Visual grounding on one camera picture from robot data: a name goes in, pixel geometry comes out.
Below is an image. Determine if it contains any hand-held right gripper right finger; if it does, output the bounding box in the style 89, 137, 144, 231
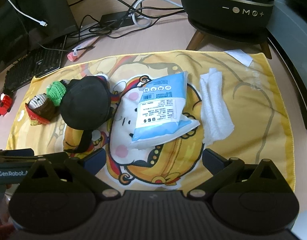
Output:
187, 149, 286, 200

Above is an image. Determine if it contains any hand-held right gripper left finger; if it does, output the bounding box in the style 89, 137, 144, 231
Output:
19, 148, 121, 200

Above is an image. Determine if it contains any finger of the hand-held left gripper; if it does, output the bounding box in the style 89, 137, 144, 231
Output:
0, 149, 45, 163

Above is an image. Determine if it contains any white waffle towel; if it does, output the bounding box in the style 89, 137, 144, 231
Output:
200, 67, 235, 146

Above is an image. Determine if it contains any red toy car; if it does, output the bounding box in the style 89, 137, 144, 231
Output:
0, 92, 14, 117

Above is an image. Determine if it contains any brown crochet doll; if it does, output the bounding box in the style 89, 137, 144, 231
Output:
25, 93, 59, 126

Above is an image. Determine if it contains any yellow printed cloth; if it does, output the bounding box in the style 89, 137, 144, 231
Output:
6, 47, 295, 195

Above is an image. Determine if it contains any green crochet doll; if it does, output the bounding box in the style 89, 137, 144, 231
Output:
47, 79, 69, 105

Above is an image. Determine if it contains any blue white wipes packet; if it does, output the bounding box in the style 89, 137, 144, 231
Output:
131, 71, 201, 145

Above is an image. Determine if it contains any black keyboard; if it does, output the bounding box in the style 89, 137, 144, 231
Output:
4, 36, 68, 92

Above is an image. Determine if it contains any pink tube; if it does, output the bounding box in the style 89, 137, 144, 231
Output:
68, 36, 99, 61

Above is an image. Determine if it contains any black power adapter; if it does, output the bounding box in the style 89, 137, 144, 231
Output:
100, 11, 135, 30

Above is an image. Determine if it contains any black humidifier with wooden legs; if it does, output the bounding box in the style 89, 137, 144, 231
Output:
178, 0, 277, 60

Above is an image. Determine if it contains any thin white cable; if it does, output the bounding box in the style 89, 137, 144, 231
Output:
0, 0, 48, 27

